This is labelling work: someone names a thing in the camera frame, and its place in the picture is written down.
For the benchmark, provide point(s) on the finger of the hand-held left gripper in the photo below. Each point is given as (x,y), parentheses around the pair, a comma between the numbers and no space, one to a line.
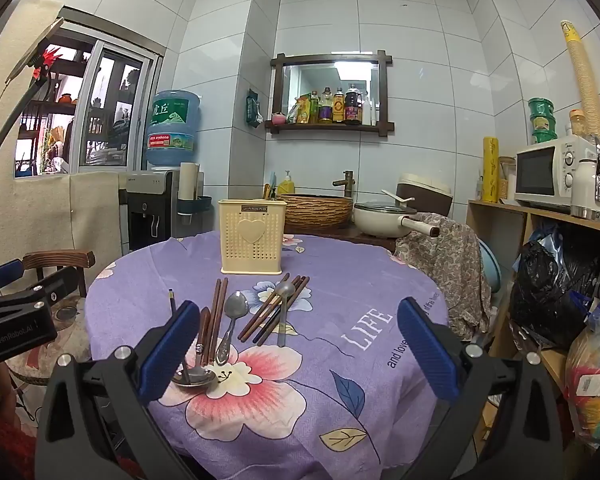
(0,274)
(55,285)

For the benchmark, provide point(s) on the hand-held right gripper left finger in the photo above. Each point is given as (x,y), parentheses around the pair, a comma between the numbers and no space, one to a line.
(167,355)

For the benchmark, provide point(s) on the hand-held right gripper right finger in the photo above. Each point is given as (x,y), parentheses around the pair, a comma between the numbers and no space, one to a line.
(425,350)

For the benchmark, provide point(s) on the cream perforated utensil holder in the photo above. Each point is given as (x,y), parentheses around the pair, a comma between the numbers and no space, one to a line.
(252,255)

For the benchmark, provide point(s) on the plain metal spoon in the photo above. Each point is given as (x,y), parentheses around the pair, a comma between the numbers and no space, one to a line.
(284,289)

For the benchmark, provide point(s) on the person's left forearm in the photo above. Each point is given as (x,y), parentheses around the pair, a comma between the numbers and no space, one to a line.
(0,435)

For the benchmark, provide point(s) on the patterned seat cushion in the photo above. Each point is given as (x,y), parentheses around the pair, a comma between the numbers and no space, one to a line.
(70,330)

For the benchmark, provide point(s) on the brown floral cloth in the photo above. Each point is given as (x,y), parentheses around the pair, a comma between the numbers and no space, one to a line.
(445,260)

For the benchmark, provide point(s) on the purple floral tablecloth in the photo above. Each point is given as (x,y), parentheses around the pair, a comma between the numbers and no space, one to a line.
(330,320)

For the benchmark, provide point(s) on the light blue basin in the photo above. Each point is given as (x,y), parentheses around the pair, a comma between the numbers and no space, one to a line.
(492,270)

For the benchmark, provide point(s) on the water dispenser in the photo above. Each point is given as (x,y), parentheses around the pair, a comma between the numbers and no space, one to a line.
(145,210)

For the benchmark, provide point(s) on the cream pan with lid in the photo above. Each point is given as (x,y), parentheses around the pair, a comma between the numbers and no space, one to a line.
(375,222)

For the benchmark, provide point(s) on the wooden washstand counter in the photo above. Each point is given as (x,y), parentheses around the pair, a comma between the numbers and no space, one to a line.
(340,237)

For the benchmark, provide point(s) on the black plastic bag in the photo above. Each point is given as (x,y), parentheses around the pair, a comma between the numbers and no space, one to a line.
(550,280)

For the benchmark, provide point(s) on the brown white rice cooker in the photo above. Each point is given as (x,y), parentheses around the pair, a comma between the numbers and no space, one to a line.
(430,200)

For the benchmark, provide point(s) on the teal plastic holder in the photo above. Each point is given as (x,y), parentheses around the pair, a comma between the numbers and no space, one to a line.
(200,203)

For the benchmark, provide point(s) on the white rice spoon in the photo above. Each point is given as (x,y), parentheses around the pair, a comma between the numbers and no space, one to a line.
(395,196)

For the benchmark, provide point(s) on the small white bottle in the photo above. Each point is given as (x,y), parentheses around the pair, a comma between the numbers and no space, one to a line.
(479,187)

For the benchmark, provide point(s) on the clear bag of packets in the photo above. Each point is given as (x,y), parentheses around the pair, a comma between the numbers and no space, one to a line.
(595,385)

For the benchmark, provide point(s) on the woven pattern sink basin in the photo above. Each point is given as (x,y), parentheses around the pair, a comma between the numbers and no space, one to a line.
(315,212)

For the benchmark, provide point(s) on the sliding glass window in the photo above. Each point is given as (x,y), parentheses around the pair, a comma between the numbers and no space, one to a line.
(110,110)

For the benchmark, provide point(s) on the bronze faucet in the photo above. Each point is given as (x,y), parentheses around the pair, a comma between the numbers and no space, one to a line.
(348,182)

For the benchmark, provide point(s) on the glass storage jar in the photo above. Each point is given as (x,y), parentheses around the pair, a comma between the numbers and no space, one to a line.
(506,180)

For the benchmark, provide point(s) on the yellow wrapped roll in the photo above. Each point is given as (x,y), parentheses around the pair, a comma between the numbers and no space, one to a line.
(491,170)

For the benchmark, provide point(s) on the blue water jug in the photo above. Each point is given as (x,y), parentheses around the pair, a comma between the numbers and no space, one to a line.
(172,130)

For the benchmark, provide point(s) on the yellow soap pump bottle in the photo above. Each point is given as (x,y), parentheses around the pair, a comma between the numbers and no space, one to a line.
(287,186)

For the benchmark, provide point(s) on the white microwave oven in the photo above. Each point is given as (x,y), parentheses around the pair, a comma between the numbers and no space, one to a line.
(535,172)

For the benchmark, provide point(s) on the red artificial flower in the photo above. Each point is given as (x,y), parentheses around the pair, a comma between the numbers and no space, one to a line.
(47,60)

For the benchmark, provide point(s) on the white electric kettle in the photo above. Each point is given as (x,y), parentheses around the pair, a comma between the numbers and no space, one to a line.
(585,190)

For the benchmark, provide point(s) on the white plastic bottle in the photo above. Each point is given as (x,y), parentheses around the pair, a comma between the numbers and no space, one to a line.
(371,112)

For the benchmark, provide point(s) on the green noodle bowl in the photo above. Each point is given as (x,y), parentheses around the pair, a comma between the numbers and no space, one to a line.
(543,123)
(545,137)
(541,106)

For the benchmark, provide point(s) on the dark sauce bottle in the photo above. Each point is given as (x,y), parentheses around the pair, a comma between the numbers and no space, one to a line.
(353,107)

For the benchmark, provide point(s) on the orange label bottle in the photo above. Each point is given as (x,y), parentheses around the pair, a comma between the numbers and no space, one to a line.
(338,107)

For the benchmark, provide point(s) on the purple label oil bottle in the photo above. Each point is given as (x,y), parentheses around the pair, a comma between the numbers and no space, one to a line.
(326,109)

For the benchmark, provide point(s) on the small pink bowl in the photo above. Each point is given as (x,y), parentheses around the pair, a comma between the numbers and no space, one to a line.
(279,119)

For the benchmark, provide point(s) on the green label bottle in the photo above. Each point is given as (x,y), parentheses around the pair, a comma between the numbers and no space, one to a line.
(314,109)

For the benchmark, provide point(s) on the yellow snack packet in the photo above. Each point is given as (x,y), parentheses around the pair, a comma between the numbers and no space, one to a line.
(302,110)

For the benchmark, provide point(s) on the clear bottle orange cap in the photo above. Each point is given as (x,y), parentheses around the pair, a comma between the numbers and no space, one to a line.
(578,124)

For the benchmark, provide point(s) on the wooden framed mirror shelf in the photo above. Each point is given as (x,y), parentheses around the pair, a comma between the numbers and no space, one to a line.
(330,58)

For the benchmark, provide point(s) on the stack of paper cups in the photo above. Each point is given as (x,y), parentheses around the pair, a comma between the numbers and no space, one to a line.
(580,75)

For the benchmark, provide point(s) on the green wall packet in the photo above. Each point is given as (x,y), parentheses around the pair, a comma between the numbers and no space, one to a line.
(252,109)

